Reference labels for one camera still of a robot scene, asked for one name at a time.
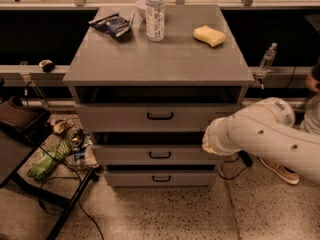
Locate grey top drawer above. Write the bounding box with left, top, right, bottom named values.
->
left=75, top=100, right=241, bottom=132

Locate grey drawer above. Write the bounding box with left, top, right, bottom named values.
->
left=92, top=132, right=223, bottom=165
left=75, top=100, right=241, bottom=132
left=105, top=165, right=217, bottom=187

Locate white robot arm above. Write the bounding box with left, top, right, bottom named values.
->
left=202, top=97, right=320, bottom=183

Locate grey drawer cabinet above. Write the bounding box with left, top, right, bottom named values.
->
left=62, top=3, right=256, bottom=192

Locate grey bottom drawer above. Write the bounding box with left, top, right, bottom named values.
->
left=105, top=165, right=217, bottom=187

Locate grey middle drawer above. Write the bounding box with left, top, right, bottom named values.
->
left=92, top=132, right=223, bottom=165

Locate tan shoe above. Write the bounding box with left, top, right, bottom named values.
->
left=259, top=158, right=300, bottom=185

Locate small water bottle on ledge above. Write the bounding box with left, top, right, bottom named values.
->
left=257, top=43, right=277, bottom=78

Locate yellow sponge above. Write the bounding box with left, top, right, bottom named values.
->
left=193, top=25, right=226, bottom=47

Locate clear plastic water bottle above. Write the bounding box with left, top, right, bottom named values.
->
left=145, top=0, right=165, bottom=42

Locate green snack bag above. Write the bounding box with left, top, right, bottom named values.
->
left=28, top=141, right=72, bottom=181

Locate blue chip bag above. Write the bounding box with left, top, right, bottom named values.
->
left=89, top=13, right=134, bottom=38

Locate black round object on ledge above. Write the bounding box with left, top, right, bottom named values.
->
left=39, top=60, right=55, bottom=73

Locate dark brown bag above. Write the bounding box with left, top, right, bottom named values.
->
left=0, top=96, right=50, bottom=146

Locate dark side table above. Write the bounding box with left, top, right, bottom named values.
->
left=0, top=127, right=99, bottom=240

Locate wire basket on floor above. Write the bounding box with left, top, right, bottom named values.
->
left=50, top=117, right=99, bottom=171

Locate black floor cable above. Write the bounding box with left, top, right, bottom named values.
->
left=37, top=143, right=106, bottom=240

